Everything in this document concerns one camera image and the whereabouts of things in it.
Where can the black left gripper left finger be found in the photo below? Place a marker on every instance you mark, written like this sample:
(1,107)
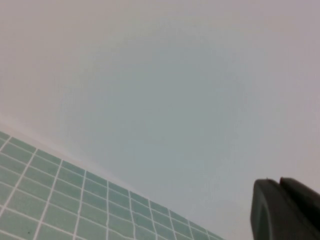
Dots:
(265,212)

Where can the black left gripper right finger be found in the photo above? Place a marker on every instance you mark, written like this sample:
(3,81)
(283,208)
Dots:
(305,200)

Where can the green checked tablecloth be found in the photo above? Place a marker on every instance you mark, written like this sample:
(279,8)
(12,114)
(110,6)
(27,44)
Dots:
(50,200)

